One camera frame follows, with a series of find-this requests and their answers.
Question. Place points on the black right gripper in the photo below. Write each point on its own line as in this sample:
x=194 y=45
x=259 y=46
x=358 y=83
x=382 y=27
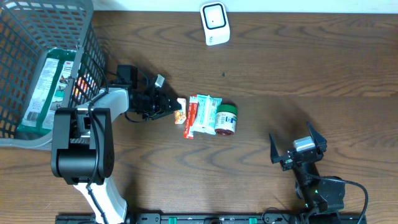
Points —
x=286 y=163

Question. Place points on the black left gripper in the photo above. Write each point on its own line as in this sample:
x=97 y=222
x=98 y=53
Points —
x=159 y=107

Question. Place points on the red snack packet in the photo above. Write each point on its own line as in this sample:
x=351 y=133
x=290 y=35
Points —
x=191 y=115

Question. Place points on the white toilet wipes pack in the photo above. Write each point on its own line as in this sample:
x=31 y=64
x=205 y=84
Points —
x=206 y=114

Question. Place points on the green lid seasoning jar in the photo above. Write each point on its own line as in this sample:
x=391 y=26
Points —
x=225 y=123

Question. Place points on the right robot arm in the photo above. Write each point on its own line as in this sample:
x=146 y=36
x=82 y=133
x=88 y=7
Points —
x=320 y=194

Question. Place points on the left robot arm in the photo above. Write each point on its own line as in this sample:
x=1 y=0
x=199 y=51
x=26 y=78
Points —
x=83 y=147

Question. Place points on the white barcode scanner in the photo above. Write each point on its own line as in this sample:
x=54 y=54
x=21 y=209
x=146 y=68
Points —
x=215 y=23

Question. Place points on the green 3M flat package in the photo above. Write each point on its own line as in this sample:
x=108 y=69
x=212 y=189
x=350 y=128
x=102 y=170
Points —
x=49 y=92

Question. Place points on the grey plastic mesh basket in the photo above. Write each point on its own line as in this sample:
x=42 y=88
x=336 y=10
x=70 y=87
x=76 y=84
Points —
x=29 y=30

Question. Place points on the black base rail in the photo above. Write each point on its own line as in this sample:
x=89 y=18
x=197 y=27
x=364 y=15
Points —
x=272 y=218

